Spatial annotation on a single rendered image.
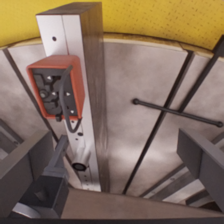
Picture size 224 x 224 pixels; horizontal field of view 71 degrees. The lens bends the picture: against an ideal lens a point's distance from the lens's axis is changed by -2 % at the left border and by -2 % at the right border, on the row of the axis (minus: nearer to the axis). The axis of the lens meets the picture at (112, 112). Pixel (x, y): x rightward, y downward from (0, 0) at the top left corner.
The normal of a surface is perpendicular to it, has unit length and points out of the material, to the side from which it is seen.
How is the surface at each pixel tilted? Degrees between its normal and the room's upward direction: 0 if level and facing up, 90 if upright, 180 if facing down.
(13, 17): 0
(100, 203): 90
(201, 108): 0
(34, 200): 90
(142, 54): 0
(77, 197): 90
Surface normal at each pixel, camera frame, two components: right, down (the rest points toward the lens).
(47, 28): -0.12, 0.63
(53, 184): -0.03, -0.77
